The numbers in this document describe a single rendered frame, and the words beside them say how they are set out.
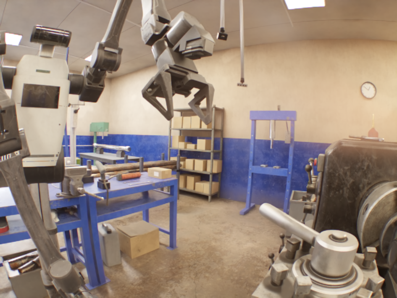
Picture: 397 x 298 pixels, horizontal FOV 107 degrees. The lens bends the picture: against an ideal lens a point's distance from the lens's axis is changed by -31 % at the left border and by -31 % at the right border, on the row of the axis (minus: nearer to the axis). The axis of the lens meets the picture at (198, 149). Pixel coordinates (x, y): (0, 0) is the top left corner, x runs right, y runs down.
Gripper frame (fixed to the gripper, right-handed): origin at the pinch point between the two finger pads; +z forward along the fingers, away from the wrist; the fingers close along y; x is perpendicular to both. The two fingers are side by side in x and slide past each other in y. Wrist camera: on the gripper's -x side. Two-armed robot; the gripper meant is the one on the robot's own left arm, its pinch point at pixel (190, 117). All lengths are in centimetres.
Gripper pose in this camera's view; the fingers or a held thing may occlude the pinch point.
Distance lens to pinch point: 38.9
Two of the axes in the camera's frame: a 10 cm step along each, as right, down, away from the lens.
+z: 3.3, 9.0, -3.0
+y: 6.9, -0.1, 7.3
